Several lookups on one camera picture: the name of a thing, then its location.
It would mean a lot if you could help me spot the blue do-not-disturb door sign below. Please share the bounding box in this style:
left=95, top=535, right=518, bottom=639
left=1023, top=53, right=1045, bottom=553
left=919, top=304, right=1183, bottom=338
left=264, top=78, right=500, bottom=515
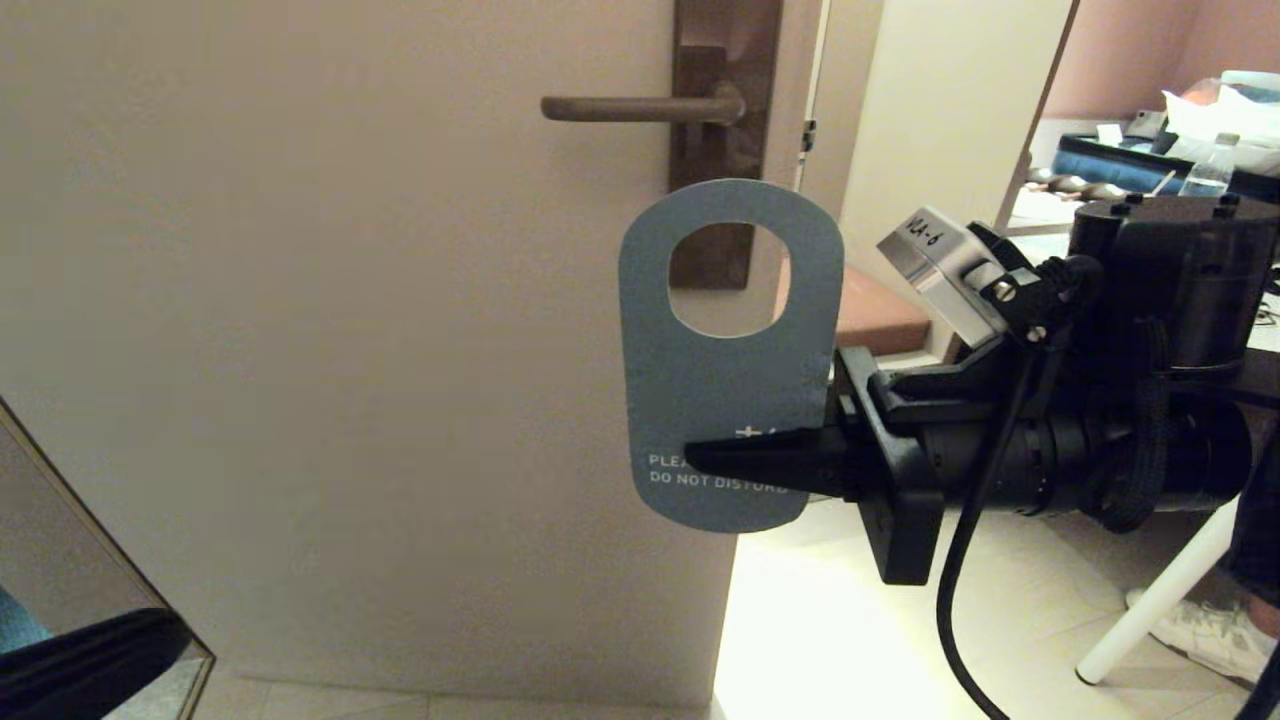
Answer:
left=617, top=178, right=846, bottom=534

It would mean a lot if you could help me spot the beige room door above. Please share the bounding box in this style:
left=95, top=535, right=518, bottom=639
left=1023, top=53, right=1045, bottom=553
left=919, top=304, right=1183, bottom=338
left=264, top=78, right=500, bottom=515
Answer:
left=0, top=0, right=826, bottom=706

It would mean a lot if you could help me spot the brown door lock plate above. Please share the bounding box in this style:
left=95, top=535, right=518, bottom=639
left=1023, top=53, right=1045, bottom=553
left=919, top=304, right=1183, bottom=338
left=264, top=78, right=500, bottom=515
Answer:
left=672, top=0, right=784, bottom=291

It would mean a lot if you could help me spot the brown bench cushion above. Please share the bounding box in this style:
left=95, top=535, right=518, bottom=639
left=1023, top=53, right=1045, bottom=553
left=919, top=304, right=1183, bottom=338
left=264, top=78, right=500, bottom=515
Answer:
left=775, top=258, right=931, bottom=356

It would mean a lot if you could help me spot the white table with round legs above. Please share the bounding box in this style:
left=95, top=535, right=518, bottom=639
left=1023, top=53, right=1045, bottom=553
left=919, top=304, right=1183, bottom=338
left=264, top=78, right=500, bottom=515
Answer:
left=985, top=215, right=1280, bottom=687

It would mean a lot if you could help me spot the cream wardrobe bench unit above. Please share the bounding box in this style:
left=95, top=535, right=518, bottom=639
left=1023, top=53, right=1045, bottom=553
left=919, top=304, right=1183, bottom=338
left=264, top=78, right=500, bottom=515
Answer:
left=790, top=0, right=1079, bottom=366

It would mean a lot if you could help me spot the white sneaker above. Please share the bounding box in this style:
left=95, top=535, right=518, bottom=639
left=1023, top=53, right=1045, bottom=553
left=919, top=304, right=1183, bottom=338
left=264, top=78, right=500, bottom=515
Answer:
left=1125, top=588, right=1280, bottom=691

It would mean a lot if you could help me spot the dark blue tray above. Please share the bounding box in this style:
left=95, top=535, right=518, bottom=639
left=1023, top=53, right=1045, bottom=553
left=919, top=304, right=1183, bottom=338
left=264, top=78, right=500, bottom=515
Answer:
left=1053, top=135, right=1280, bottom=201

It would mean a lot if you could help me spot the person leg in dark trousers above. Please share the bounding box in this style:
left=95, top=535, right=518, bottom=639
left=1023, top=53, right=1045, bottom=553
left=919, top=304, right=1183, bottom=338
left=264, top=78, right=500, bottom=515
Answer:
left=1225, top=470, right=1280, bottom=641

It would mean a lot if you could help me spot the clear plastic water bottle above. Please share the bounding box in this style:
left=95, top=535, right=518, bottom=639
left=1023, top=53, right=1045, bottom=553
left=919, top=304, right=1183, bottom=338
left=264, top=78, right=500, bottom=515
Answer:
left=1180, top=133, right=1241, bottom=198

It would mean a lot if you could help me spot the white plastic bag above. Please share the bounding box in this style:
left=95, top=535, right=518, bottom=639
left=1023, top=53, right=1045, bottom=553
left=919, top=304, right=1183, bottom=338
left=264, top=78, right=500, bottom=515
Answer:
left=1160, top=72, right=1280, bottom=179

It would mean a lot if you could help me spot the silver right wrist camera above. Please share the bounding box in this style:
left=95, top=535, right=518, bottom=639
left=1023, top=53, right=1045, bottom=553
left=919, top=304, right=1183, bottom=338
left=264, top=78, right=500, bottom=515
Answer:
left=877, top=207, right=1031, bottom=346

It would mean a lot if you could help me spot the bronze door handle lever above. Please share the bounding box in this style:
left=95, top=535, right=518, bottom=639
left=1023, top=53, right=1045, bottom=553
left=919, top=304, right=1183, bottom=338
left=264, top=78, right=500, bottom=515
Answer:
left=540, top=82, right=747, bottom=126

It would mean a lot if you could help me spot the black braided cable sleeve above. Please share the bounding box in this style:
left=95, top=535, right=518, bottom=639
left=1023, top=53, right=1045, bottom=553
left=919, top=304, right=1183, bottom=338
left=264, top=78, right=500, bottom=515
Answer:
left=1240, top=672, right=1280, bottom=720

